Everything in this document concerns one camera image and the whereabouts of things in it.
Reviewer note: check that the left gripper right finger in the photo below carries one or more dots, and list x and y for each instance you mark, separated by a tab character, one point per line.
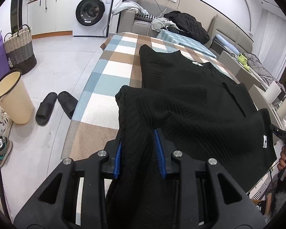
167	155

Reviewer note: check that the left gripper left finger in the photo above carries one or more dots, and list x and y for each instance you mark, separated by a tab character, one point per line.
111	168

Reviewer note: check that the black knit sweater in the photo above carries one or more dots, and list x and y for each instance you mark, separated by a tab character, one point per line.
204	113

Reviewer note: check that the grey clothes pile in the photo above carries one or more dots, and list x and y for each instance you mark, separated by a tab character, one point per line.
255	64

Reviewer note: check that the plaid bed cover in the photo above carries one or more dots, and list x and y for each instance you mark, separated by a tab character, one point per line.
95	120

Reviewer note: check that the white paper towel roll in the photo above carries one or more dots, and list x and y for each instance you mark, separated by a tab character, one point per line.
275	93

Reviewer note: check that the right black slipper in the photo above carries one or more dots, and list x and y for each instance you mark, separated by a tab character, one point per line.
68	103

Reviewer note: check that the black slipper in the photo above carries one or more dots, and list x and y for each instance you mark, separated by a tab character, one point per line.
68	103
45	109

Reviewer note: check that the left black slipper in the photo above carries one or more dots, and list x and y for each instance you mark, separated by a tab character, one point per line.
45	109

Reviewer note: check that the grey nightstand cabinet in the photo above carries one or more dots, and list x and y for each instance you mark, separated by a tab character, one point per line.
242	75

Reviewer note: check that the yellow green toy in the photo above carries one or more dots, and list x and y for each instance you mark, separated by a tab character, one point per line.
243	61

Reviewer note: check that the sneaker with teal sole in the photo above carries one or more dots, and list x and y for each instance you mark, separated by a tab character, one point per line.
5	149

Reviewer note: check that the cream waste bin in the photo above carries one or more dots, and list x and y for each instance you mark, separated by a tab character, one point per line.
14	98

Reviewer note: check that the black quilted jacket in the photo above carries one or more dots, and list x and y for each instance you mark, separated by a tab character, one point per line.
188	26

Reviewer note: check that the grey sofa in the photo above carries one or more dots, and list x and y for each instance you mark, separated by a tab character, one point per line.
131	21

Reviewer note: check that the woven laundry basket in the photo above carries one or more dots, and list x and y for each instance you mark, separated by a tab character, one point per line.
19	50

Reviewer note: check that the white washing machine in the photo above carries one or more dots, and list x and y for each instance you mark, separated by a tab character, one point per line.
92	18

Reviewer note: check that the white kitchen cabinet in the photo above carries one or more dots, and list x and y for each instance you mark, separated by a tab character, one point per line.
51	17

